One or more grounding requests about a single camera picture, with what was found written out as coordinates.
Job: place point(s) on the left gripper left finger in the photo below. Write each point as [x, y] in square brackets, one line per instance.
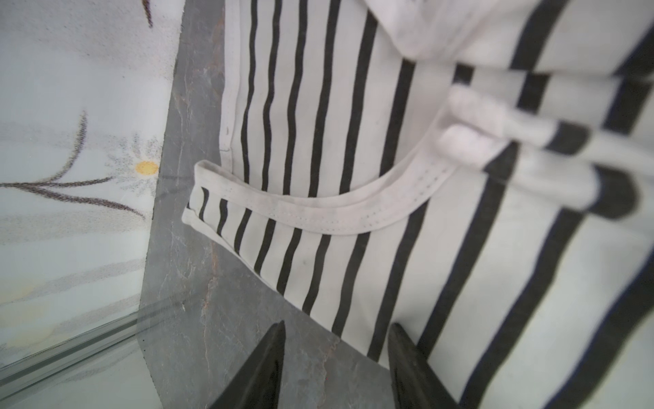
[257, 383]

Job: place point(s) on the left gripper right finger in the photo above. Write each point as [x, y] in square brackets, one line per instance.
[414, 384]

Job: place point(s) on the black white striped tank top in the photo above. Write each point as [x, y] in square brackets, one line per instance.
[478, 172]

